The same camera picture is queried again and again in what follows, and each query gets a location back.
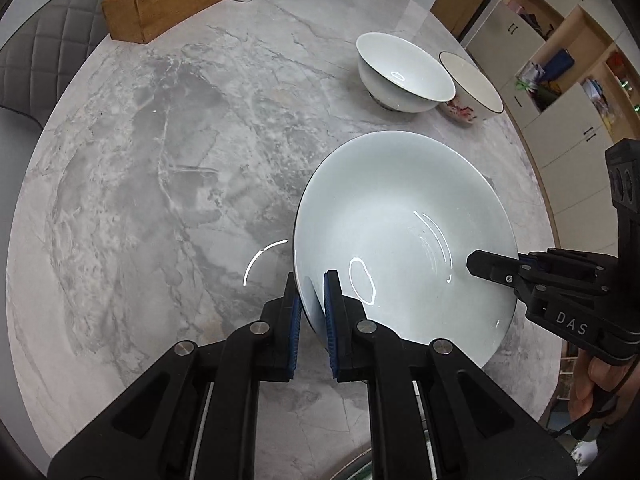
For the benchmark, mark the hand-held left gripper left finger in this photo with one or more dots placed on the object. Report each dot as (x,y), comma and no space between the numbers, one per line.
(295,330)

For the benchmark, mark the pink patterned bowl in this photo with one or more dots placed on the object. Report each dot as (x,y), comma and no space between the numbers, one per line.
(472,85)

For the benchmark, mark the white wall cabinet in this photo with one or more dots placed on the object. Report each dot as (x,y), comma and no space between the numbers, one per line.
(565,140)

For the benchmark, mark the small white bowl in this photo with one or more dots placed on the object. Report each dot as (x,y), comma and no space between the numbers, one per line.
(400,65)

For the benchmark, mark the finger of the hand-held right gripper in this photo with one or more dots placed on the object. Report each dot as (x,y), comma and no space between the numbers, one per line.
(492,266)
(580,262)

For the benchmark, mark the grey quilted chair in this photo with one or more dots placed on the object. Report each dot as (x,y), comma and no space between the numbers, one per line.
(45,35)

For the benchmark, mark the wooden tissue box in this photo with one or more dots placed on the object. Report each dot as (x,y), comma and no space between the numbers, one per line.
(160,5)

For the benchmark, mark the person's right hand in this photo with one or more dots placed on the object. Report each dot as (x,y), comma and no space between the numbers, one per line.
(582,390)

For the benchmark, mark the blue bag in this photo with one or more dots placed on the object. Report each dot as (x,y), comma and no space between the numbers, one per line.
(559,62)

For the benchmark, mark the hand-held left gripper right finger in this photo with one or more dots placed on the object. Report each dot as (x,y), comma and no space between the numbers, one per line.
(331,330)

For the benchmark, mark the white shopping bag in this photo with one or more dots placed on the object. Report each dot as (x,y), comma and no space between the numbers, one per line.
(530,75)

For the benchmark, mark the large white bowl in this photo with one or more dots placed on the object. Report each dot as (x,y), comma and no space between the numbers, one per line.
(400,220)

